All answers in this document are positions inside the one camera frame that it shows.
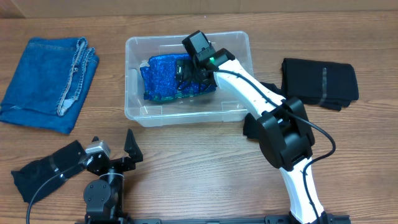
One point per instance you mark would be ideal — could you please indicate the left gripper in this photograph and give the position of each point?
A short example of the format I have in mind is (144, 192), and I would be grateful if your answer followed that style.
(115, 163)

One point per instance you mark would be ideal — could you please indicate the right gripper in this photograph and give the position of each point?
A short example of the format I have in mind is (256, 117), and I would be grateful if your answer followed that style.
(195, 73)

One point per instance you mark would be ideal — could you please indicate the blue sequin fabric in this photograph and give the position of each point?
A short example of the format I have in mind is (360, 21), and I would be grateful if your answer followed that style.
(159, 79)

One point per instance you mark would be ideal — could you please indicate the small black garment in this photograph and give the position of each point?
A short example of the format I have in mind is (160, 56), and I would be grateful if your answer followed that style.
(250, 129)

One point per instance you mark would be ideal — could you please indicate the large black garment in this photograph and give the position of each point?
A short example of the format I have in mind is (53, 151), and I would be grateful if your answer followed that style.
(327, 84)

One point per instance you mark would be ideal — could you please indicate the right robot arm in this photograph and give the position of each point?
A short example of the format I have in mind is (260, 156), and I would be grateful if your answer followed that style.
(285, 135)

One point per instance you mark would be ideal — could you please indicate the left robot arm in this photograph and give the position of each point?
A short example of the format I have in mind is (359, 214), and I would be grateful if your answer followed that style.
(104, 197)

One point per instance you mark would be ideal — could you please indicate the clear plastic storage bin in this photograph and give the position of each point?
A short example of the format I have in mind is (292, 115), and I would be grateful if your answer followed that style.
(218, 106)

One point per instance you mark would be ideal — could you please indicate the folded blue denim jeans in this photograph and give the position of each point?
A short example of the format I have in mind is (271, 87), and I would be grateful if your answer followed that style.
(50, 84)

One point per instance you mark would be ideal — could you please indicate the black garment lower left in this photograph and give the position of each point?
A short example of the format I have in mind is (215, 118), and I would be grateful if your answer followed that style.
(40, 178)

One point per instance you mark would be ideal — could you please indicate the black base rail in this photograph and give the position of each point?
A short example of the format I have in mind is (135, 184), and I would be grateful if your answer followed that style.
(269, 219)

